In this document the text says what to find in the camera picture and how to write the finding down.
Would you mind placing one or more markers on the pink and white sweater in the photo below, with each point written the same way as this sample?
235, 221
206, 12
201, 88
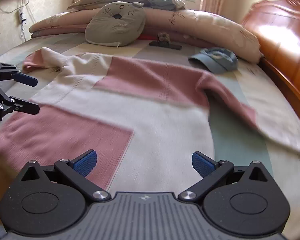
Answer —
130, 109

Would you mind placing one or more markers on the pink floral folded quilt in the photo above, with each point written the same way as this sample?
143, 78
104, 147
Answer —
185, 26

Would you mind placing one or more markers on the folded grey-green cloth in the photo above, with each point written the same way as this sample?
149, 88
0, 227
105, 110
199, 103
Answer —
170, 5

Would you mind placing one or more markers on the blue baseball cap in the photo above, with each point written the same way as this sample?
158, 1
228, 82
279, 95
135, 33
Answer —
216, 60

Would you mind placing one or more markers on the wooden headboard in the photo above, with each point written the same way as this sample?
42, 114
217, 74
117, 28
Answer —
276, 24

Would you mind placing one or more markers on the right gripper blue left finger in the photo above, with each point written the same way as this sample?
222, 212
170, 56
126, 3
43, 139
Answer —
73, 173

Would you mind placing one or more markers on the grey cat face cushion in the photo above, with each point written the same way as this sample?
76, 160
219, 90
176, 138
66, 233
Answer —
117, 24

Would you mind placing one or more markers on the black phone with flower holder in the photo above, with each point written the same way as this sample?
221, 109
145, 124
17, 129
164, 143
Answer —
163, 41

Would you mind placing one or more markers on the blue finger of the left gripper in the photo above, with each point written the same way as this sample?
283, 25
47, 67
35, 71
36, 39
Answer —
24, 106
25, 79

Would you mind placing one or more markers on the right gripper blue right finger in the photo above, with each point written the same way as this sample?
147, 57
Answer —
214, 174

